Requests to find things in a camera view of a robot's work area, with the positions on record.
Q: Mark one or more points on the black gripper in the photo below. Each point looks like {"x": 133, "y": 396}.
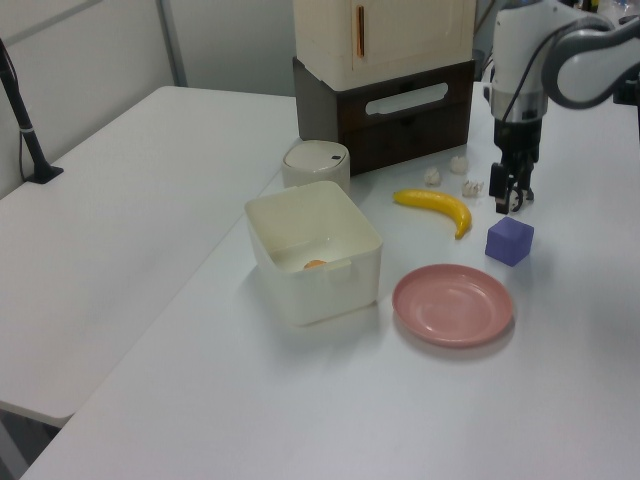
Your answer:
{"x": 517, "y": 140}

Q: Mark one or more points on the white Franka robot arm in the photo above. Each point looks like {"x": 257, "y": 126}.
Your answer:
{"x": 515, "y": 50}

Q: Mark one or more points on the purple cube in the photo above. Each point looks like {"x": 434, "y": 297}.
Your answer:
{"x": 507, "y": 245}

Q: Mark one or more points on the pink plate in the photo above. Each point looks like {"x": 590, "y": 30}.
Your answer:
{"x": 452, "y": 305}

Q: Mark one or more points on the small white garlic piece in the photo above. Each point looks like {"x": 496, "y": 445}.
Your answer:
{"x": 472, "y": 187}
{"x": 433, "y": 176}
{"x": 458, "y": 165}

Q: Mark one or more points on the yellow banana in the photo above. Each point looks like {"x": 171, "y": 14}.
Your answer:
{"x": 440, "y": 202}

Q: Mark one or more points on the dark brown wooden drawer box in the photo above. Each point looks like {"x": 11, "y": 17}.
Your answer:
{"x": 400, "y": 135}

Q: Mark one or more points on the small cream lidded trash can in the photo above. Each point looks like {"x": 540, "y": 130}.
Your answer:
{"x": 315, "y": 162}

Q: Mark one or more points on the small orange item in bin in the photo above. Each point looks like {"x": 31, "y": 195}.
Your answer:
{"x": 314, "y": 264}

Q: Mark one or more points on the cream open plastic bin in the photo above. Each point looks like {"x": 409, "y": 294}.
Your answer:
{"x": 310, "y": 295}

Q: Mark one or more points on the black camera stand pole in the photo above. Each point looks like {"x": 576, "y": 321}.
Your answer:
{"x": 22, "y": 120}

